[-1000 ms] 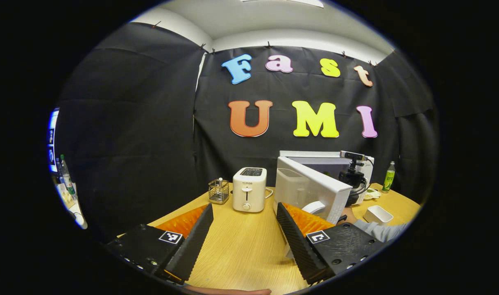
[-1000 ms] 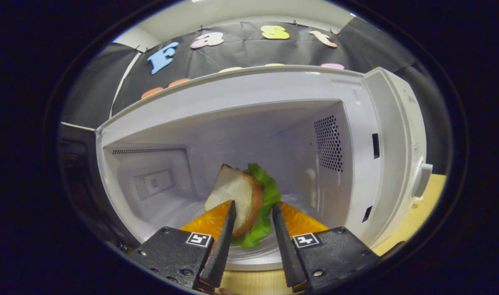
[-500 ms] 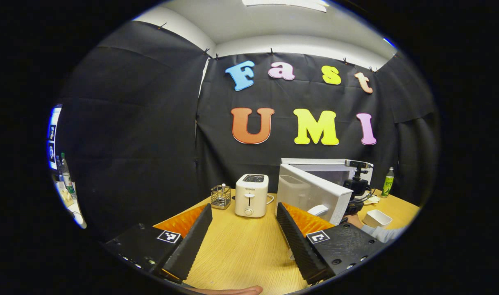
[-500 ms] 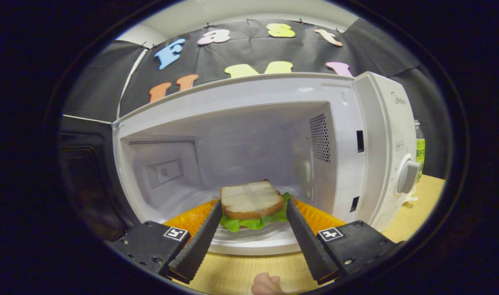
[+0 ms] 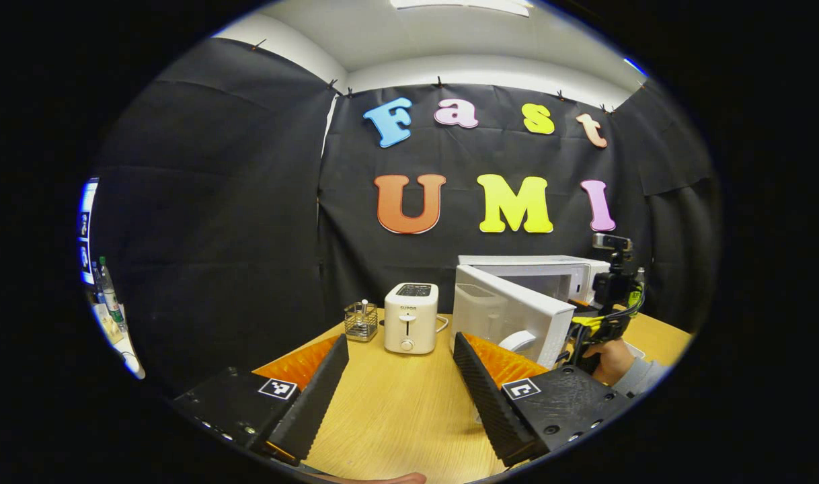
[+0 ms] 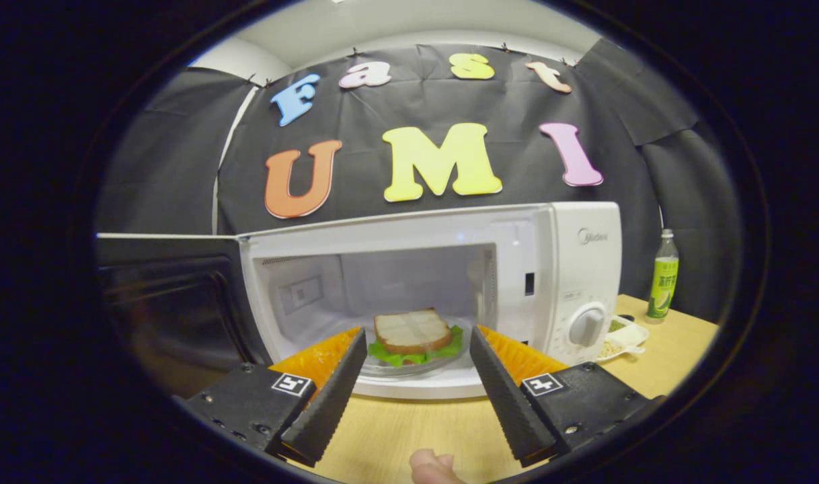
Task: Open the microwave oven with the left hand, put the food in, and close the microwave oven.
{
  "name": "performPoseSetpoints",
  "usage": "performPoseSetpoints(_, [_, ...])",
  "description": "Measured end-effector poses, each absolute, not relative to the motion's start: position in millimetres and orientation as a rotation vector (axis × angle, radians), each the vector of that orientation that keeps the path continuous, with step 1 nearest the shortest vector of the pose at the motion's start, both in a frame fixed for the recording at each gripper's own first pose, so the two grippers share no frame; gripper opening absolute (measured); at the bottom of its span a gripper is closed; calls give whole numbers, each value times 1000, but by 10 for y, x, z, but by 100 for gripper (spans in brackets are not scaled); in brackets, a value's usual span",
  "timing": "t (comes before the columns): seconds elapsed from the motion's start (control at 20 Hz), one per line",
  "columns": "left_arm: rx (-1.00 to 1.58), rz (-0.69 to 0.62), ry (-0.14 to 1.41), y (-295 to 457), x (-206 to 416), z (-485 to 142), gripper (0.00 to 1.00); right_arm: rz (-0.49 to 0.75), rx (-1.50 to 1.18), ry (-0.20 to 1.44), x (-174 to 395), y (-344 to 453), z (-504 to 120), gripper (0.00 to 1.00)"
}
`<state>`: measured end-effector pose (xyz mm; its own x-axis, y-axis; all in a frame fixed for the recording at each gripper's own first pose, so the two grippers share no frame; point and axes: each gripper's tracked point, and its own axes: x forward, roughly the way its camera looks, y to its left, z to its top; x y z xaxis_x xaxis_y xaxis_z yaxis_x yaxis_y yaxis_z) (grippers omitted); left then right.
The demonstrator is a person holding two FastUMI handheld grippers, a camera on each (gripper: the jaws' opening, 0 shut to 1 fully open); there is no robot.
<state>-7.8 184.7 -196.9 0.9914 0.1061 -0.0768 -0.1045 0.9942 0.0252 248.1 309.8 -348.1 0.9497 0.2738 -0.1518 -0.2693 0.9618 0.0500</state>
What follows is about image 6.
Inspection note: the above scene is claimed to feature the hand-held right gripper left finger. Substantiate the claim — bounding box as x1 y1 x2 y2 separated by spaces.
174 327 368 468

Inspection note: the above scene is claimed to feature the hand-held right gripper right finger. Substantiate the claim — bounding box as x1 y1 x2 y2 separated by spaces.
469 325 666 469

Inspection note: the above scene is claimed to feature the shallow glass plate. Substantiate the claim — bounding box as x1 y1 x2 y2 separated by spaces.
359 316 479 378

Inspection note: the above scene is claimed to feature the bread and lettuce sandwich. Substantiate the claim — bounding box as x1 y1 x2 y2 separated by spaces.
367 308 465 368

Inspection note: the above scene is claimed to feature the white microwave oven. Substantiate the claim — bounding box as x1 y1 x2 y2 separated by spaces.
95 202 623 401

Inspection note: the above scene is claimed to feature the white divided snack dish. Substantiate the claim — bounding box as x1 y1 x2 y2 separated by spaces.
596 315 651 364

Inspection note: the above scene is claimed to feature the green drink bottle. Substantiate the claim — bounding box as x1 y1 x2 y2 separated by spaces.
647 229 680 321

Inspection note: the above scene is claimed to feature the black backdrop cloth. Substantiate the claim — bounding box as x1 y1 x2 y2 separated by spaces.
93 40 744 325

